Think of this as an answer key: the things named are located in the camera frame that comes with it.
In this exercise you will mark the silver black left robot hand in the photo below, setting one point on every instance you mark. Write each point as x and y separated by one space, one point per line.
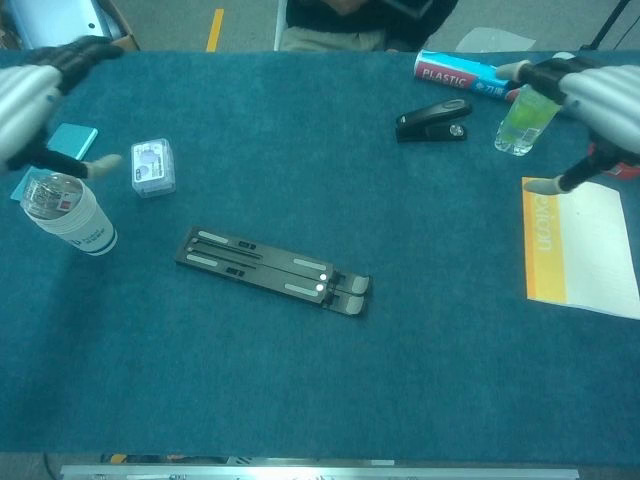
25 100

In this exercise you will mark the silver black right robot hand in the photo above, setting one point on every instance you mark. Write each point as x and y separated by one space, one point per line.
610 100

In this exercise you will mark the black folding laptop stand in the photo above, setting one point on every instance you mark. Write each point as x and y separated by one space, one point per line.
260 265

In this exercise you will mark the light blue smartphone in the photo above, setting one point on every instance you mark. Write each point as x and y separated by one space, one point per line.
75 140

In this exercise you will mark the red can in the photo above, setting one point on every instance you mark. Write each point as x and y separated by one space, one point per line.
620 171

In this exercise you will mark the black tripod leg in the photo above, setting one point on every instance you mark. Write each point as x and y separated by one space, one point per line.
607 25

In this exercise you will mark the white device in cardboard box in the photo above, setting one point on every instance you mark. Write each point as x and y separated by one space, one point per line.
50 20

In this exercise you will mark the clear bottle with green label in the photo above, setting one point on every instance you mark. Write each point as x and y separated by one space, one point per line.
525 120

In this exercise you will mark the round clear paper clip container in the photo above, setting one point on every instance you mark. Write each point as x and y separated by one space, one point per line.
50 197

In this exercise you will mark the cardboard box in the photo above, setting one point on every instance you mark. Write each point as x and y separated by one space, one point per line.
127 42

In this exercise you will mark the white sheet on floor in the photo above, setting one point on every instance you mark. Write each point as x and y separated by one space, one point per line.
485 40

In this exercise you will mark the orange white Lexicon book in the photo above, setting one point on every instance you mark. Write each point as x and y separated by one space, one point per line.
590 240

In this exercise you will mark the small clear plastic box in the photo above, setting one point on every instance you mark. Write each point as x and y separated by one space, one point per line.
152 167

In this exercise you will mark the paper cup with clips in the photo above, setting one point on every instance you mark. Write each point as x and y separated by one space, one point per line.
90 230

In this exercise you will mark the blue red plastic wrap box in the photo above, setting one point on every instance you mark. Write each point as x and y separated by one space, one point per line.
450 75

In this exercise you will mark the black stapler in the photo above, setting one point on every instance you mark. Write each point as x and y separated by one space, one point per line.
440 131

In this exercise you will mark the yellow floor tape strip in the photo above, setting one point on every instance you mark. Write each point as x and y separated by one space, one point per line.
215 30

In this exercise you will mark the seated person in dark clothes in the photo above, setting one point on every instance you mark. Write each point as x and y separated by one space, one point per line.
350 25

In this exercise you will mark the teal table cloth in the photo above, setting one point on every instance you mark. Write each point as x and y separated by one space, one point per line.
300 375

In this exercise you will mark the white chair frame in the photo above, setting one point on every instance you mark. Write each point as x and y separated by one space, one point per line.
278 35

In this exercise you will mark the aluminium rail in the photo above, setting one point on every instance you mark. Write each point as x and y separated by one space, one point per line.
300 472

